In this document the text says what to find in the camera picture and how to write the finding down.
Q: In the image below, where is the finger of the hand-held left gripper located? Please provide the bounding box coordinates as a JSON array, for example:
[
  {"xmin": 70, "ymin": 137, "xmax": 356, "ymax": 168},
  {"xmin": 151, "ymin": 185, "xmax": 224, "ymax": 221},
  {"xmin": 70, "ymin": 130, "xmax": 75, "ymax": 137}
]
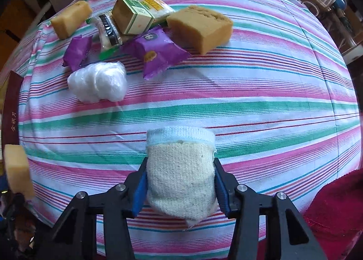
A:
[{"xmin": 0, "ymin": 190, "xmax": 27, "ymax": 221}]

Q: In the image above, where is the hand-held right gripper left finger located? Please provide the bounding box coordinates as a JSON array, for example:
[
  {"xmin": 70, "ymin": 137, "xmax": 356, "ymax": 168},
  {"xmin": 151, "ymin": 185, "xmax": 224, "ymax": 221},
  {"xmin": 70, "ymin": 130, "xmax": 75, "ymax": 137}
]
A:
[{"xmin": 37, "ymin": 158, "xmax": 148, "ymax": 260}]

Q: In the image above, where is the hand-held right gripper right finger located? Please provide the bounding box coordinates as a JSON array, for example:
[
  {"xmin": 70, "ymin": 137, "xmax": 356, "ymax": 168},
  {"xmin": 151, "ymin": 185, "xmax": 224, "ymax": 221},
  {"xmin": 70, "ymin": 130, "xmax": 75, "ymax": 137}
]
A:
[{"xmin": 213, "ymin": 157, "xmax": 326, "ymax": 260}]

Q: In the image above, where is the small yellow sponge block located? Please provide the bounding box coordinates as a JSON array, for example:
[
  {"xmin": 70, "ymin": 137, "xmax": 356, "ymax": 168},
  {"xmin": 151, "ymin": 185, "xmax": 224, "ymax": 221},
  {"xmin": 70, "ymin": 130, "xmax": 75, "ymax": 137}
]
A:
[
  {"xmin": 50, "ymin": 0, "xmax": 93, "ymax": 40},
  {"xmin": 4, "ymin": 144, "xmax": 36, "ymax": 201}
]

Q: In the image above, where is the cream knitted sock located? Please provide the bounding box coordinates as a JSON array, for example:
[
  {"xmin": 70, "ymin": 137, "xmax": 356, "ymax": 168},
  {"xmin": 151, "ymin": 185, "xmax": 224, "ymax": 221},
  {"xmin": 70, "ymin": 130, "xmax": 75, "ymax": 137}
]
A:
[{"xmin": 146, "ymin": 126, "xmax": 219, "ymax": 227}]

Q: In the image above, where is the maroon box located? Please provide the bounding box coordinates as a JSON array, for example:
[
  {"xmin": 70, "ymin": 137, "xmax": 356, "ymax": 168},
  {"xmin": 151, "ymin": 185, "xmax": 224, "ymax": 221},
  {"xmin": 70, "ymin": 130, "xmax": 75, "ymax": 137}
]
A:
[{"xmin": 0, "ymin": 71, "xmax": 25, "ymax": 147}]

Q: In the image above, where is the large purple snack packet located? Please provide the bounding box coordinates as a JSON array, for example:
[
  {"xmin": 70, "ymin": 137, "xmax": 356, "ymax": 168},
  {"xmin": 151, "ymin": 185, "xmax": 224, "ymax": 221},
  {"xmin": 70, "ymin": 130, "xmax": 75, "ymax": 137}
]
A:
[{"xmin": 120, "ymin": 26, "xmax": 192, "ymax": 80}]

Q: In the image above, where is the large yellow sponge block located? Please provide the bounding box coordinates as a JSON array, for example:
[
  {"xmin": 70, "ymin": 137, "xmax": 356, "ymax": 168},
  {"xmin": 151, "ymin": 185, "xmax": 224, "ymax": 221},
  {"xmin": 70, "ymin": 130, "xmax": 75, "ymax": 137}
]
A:
[{"xmin": 166, "ymin": 5, "xmax": 234, "ymax": 56}]

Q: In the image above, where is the striped tablecloth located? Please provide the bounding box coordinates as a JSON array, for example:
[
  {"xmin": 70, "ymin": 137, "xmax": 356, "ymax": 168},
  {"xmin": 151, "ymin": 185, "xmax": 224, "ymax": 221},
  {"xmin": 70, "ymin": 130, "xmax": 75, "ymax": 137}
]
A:
[{"xmin": 1, "ymin": 0, "xmax": 355, "ymax": 260}]

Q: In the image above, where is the red cloth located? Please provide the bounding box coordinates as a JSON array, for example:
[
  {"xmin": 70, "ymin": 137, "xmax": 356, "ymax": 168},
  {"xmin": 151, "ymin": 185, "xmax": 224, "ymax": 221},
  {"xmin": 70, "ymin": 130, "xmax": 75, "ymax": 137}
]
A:
[{"xmin": 303, "ymin": 169, "xmax": 363, "ymax": 260}]

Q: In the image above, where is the white plastic bag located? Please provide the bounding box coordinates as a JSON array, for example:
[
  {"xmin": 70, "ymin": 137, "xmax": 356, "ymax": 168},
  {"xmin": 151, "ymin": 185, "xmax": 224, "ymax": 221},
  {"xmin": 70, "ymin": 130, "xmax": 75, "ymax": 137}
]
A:
[{"xmin": 67, "ymin": 61, "xmax": 129, "ymax": 104}]

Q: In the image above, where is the small purple snack packet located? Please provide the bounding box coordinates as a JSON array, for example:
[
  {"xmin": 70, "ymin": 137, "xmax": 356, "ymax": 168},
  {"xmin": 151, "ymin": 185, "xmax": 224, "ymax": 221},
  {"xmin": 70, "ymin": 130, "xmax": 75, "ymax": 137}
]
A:
[{"xmin": 62, "ymin": 35, "xmax": 93, "ymax": 72}]

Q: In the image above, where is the clear packet with dark biscuit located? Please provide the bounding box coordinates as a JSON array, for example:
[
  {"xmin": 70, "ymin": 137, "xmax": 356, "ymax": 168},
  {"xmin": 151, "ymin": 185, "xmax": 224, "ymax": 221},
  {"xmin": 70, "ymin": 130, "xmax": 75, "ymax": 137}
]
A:
[{"xmin": 86, "ymin": 13, "xmax": 131, "ymax": 60}]

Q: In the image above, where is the green and gold carton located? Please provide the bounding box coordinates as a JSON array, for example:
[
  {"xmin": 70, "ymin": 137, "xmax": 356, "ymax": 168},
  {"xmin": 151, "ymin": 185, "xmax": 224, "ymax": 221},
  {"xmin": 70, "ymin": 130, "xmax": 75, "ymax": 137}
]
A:
[{"xmin": 112, "ymin": 0, "xmax": 155, "ymax": 36}]

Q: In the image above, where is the yellow and white snack packet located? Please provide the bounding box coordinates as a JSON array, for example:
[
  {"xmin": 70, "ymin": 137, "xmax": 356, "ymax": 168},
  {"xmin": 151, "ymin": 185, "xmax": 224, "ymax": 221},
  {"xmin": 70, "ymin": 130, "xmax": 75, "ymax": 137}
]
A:
[{"xmin": 137, "ymin": 0, "xmax": 175, "ymax": 26}]

